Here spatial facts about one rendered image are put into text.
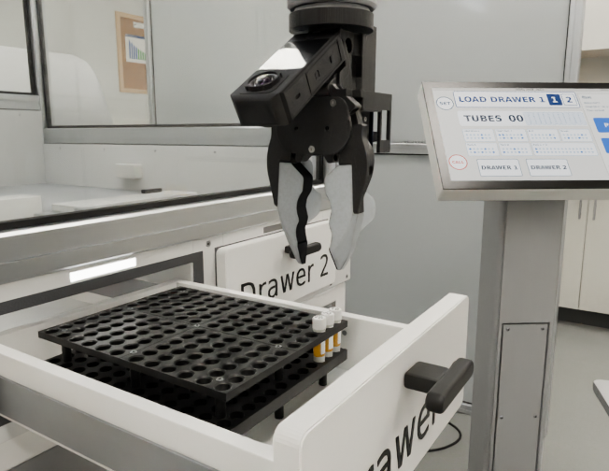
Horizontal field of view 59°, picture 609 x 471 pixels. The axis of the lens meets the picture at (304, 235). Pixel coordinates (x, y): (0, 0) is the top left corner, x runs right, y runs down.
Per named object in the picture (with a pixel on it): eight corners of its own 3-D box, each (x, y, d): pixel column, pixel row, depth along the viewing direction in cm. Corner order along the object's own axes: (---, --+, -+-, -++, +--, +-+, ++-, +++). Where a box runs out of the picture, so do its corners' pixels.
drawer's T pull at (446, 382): (474, 375, 40) (475, 357, 40) (441, 419, 34) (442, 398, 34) (428, 363, 42) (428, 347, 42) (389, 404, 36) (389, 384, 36)
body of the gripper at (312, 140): (392, 160, 50) (397, 21, 47) (348, 164, 43) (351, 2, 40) (321, 157, 54) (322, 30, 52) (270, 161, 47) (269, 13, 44)
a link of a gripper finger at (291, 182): (330, 254, 53) (343, 161, 51) (296, 266, 48) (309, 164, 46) (304, 246, 55) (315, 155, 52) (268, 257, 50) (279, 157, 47)
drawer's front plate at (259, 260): (335, 281, 96) (336, 220, 94) (228, 331, 72) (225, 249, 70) (327, 280, 97) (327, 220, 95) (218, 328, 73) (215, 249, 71)
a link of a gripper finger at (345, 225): (392, 258, 49) (382, 157, 48) (362, 272, 45) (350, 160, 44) (361, 259, 51) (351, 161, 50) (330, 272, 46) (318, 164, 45)
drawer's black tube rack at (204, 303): (346, 383, 53) (347, 320, 52) (228, 478, 38) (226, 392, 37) (182, 337, 65) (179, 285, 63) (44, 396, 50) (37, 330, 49)
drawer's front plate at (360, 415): (462, 402, 53) (469, 293, 51) (301, 627, 29) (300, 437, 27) (446, 397, 54) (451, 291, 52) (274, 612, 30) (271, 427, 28)
